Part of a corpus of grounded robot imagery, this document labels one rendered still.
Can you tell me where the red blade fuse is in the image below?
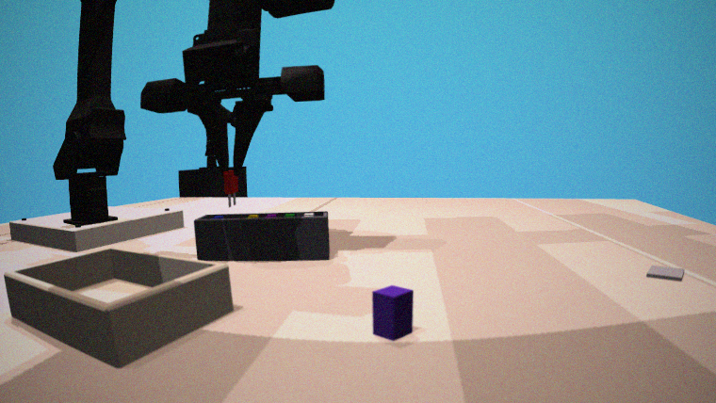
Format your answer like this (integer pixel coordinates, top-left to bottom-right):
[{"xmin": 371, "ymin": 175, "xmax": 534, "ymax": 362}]
[{"xmin": 223, "ymin": 170, "xmax": 238, "ymax": 208}]

